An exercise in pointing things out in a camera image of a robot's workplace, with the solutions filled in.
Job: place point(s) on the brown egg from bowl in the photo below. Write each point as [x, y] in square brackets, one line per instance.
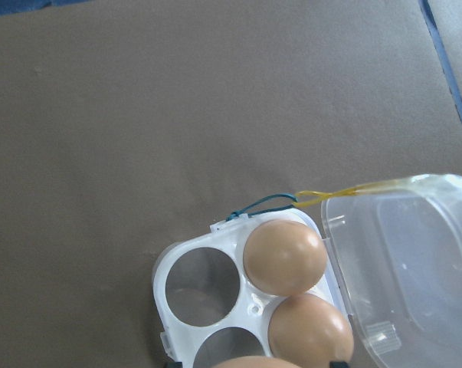
[254, 362]

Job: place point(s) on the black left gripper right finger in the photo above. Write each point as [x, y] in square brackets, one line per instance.
[338, 364]

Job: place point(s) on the brown egg in box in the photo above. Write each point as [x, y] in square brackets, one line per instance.
[284, 257]
[310, 332]

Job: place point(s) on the clear plastic egg box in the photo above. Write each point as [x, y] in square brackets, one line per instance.
[394, 271]

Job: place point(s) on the teal rubber band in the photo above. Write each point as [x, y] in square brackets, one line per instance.
[257, 207]

